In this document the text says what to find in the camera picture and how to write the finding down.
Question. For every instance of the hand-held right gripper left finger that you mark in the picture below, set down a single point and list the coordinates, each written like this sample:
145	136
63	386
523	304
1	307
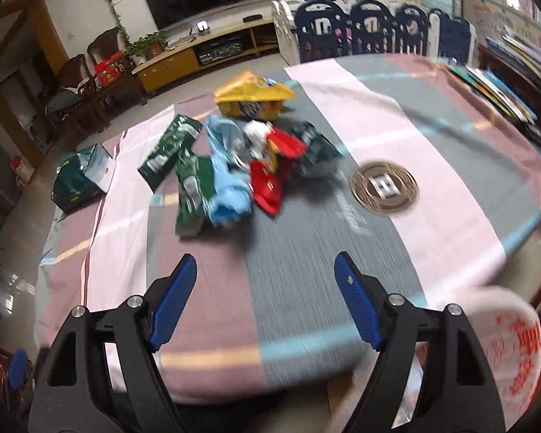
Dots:
173	302

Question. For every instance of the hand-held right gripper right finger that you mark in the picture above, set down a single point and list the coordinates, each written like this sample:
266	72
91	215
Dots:
358	302

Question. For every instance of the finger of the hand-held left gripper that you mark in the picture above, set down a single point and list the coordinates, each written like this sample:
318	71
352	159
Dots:
18	370

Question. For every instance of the green snack wrapper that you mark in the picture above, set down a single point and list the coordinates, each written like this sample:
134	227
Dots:
191	194
169	153

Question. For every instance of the blue plastic wrapper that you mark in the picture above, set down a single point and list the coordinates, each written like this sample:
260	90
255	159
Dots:
227	189

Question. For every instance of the red snack wrapper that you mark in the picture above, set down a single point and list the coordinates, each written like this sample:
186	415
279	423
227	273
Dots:
266	185

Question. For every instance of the dark snack wrapper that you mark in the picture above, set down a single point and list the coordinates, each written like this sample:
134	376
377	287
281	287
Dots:
318	153

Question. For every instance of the white waste bin with liner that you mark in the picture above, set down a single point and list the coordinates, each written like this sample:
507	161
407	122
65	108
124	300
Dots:
509	352

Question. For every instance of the yellow snack bag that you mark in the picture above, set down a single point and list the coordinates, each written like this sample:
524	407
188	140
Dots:
252	94

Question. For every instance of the dark green tissue pack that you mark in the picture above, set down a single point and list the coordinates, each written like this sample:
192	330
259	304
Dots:
74	185

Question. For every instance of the white red sack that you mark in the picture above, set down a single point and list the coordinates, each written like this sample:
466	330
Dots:
22	171

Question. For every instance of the plaid tablecloth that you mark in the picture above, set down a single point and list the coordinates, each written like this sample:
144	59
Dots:
433	112

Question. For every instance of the dark bag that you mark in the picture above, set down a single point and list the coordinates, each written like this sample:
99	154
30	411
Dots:
65	101

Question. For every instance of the wooden television cabinet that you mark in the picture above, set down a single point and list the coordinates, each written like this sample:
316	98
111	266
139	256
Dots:
167	70

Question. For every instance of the red gift box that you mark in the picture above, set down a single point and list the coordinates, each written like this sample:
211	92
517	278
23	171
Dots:
112	70

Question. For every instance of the spread of picture books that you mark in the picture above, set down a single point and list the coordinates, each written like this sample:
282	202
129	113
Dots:
496	94

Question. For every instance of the black amplifier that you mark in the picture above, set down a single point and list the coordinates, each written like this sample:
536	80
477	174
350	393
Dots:
218	52

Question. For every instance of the dark wooden armchair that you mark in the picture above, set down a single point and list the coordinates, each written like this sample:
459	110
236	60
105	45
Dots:
108	40
70	70

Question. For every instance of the green potted plant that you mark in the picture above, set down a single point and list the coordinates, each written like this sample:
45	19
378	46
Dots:
146	47

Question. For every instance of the white router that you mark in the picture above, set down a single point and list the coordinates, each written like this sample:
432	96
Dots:
180	41

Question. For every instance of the small white device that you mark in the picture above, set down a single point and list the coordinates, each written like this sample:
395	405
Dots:
202	28

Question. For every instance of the navy white baby playpen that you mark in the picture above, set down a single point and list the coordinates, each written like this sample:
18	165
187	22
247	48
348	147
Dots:
374	27

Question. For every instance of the black set-top box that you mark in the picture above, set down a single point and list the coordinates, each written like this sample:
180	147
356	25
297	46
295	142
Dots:
252	18

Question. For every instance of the stack of books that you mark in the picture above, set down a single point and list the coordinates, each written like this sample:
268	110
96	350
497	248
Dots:
523	54

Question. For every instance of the green ivy garland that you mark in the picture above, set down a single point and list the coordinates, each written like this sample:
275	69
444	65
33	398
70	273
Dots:
112	4

